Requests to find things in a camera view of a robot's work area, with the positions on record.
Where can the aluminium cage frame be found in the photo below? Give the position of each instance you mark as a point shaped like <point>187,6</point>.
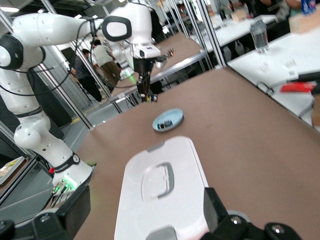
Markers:
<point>212,37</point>

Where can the brown cardboard box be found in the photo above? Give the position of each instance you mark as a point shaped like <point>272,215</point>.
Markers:
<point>305,23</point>

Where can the clear water bottle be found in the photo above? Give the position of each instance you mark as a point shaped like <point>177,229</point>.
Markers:
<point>260,37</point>

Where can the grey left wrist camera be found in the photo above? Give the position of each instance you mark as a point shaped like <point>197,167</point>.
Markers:
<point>161,61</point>

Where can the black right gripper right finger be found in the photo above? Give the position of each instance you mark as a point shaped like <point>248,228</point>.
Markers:
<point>215,220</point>

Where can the person in striped shirt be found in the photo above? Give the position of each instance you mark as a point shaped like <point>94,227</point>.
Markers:
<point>103,60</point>

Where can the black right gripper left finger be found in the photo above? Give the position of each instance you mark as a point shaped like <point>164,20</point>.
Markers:
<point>75,215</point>

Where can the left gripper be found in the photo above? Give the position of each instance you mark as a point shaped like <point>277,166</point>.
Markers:
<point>143,51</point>

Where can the white table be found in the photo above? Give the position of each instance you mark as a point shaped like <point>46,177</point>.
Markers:
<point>237,32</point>
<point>275,70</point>

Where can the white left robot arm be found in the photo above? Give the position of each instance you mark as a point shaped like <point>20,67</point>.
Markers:
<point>50,25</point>

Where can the white lidded storage box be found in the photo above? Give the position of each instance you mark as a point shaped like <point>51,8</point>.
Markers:
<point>162,200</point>

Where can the light blue round plate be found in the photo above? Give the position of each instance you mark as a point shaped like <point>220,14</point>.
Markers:
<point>172,115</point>

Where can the person in dark trousers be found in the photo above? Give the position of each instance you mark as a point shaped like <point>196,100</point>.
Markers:
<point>85,77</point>

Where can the small wooden box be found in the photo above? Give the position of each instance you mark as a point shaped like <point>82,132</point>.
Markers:
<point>238,15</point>

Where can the red flat object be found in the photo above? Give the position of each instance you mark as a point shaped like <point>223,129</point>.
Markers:
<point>297,87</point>

